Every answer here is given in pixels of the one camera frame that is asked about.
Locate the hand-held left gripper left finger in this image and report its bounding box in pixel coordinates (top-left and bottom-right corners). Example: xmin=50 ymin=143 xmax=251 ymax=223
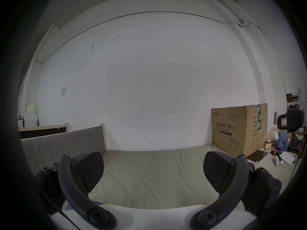
xmin=35 ymin=151 xmax=117 ymax=230

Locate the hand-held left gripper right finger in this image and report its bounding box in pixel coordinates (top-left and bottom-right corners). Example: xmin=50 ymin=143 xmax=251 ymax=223
xmin=189 ymin=151 xmax=283 ymax=230

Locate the black flat tablet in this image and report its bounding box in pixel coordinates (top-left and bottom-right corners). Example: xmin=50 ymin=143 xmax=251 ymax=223
xmin=246 ymin=150 xmax=269 ymax=163

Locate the grey padded headboard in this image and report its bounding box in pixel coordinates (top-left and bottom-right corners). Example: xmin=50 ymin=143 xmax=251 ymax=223
xmin=20 ymin=126 xmax=107 ymax=177

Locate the large brown cardboard carton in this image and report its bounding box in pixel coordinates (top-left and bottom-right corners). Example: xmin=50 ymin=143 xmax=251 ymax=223
xmin=211 ymin=103 xmax=268 ymax=158

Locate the white paper sheet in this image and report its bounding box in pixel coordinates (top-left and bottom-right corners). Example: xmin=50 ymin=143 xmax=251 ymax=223
xmin=279 ymin=151 xmax=298 ymax=165

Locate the blue bunched cloth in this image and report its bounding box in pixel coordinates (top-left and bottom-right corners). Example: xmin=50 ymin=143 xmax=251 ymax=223
xmin=275 ymin=131 xmax=291 ymax=153

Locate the bed with beige sheet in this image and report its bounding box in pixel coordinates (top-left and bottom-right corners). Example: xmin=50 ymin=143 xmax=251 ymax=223
xmin=62 ymin=131 xmax=298 ymax=210

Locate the stack of white boxes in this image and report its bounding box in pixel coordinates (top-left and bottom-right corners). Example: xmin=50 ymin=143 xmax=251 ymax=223
xmin=17 ymin=104 xmax=39 ymax=128

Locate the black office chair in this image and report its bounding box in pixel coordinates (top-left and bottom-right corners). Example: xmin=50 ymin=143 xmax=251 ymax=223
xmin=277 ymin=108 xmax=304 ymax=134

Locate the wooden frame with dark panel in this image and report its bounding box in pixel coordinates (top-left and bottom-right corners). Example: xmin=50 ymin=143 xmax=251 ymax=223
xmin=18 ymin=123 xmax=70 ymax=139

